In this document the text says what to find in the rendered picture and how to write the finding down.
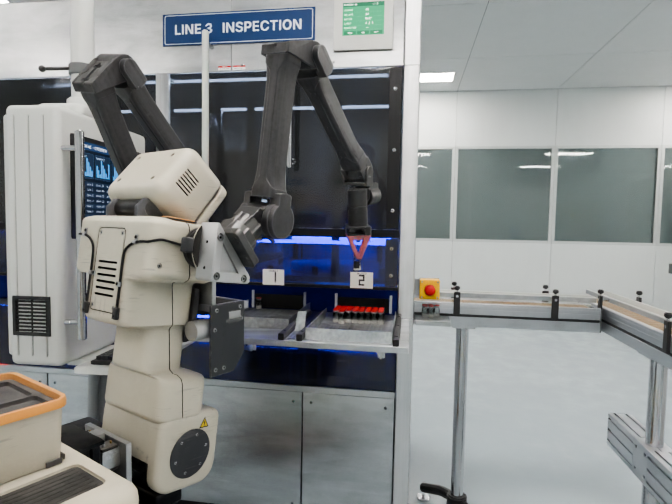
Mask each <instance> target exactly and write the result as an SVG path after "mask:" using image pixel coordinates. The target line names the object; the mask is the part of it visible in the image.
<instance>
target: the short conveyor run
mask: <svg viewBox="0 0 672 504"><path fill-rule="evenodd" d="M452 285H453V287H451V290H442V289H440V298H439V300H433V299H420V298H419V295H416V296H414V317H413V324H415V315H422V304H433V305H435V304H437V305H440V307H439V308H440V316H449V319H450V321H451V326H467V327H487V328H507V329H527V330H547V331H567V332H588V333H601V320H602V311H601V308H594V307H592V306H591V304H589V303H596V302H597V298H596V297H590V295H573V294H558V293H559V290H558V289H554V290H553V293H554V294H549V291H547V289H548V288H549V286H548V285H543V288H544V291H542V293H521V292H495V291H468V290H459V289H460V286H456V285H457V282H455V281H453V282H452ZM444 297H451V298H444ZM460 297H462V298H460ZM469 298H486V299H469ZM493 299H511V300H493ZM518 300H536V301H518ZM548 301H552V302H548ZM559 301H560V302H559ZM567 302H585V303H567Z"/></svg>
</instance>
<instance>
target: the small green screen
mask: <svg viewBox="0 0 672 504"><path fill-rule="evenodd" d="M393 21H394V0H334V45H333V51H334V52H343V51H369V50H392V49H393Z"/></svg>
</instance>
